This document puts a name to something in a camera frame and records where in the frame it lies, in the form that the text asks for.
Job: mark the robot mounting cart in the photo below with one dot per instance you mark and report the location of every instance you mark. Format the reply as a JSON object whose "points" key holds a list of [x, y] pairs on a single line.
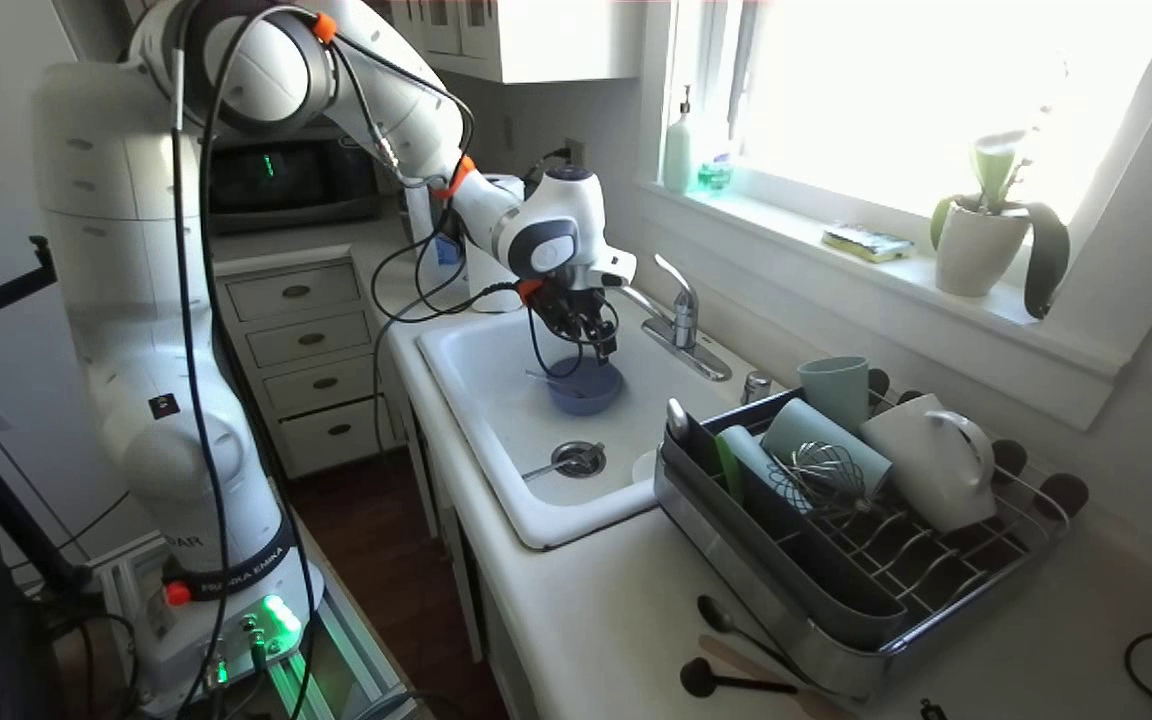
{"points": [[338, 665]]}

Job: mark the white ceramic mug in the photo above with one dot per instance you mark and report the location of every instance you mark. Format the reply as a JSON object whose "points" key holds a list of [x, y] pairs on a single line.
{"points": [[923, 465]]}

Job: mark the green potted plant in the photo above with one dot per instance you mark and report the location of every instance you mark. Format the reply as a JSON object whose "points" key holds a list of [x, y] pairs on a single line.
{"points": [[1044, 263]]}

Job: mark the metal sink drain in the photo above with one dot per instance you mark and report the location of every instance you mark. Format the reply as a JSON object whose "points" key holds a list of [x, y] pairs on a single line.
{"points": [[576, 459]]}

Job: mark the pale green soap bottle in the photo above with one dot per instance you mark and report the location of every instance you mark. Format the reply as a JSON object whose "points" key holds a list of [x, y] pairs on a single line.
{"points": [[678, 152]]}

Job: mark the darker teal plastic cup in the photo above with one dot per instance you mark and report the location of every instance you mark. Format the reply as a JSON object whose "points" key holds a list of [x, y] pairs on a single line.
{"points": [[843, 384]]}

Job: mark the black microwave oven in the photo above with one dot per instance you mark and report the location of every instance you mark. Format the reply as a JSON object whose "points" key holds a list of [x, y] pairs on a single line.
{"points": [[296, 180]]}

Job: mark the grey spoon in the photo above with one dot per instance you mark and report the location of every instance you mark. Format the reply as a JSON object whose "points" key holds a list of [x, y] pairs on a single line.
{"points": [[678, 418]]}

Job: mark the black short spoon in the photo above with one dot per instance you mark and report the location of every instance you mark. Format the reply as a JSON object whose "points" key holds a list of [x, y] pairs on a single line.
{"points": [[715, 609]]}

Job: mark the white drawer cabinet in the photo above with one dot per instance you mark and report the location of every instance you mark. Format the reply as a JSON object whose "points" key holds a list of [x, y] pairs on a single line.
{"points": [[310, 345]]}

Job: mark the green yellow sponge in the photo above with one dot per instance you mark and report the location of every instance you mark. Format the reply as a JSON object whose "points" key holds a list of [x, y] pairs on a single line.
{"points": [[862, 241]]}

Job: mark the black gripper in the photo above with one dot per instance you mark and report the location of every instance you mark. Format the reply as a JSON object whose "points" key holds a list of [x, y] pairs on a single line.
{"points": [[571, 305]]}

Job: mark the white plant pot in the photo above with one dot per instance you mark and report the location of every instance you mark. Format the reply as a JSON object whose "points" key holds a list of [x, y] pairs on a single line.
{"points": [[976, 247]]}

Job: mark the white framed window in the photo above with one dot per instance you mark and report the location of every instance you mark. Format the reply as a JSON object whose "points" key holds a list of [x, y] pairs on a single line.
{"points": [[896, 93]]}

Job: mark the chrome faucet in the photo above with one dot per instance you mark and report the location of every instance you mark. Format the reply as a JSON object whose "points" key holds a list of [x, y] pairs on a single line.
{"points": [[682, 320]]}

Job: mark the blue bowl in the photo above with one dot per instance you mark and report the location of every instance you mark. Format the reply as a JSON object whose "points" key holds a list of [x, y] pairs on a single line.
{"points": [[587, 389]]}

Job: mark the light teal plastic cup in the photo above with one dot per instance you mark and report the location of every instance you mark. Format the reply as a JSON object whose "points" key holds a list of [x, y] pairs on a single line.
{"points": [[760, 468], [816, 434]]}

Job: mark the green plastic utensil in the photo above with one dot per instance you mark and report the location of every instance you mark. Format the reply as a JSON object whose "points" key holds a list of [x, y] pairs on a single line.
{"points": [[727, 463]]}

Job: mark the dark grey dish rack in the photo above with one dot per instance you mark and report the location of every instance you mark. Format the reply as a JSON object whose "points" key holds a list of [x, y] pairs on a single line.
{"points": [[788, 585]]}

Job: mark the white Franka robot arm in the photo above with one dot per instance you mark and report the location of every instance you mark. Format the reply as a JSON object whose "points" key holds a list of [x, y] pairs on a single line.
{"points": [[123, 203]]}

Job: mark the white ceramic sink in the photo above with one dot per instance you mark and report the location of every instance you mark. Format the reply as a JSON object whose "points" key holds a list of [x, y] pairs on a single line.
{"points": [[497, 384]]}

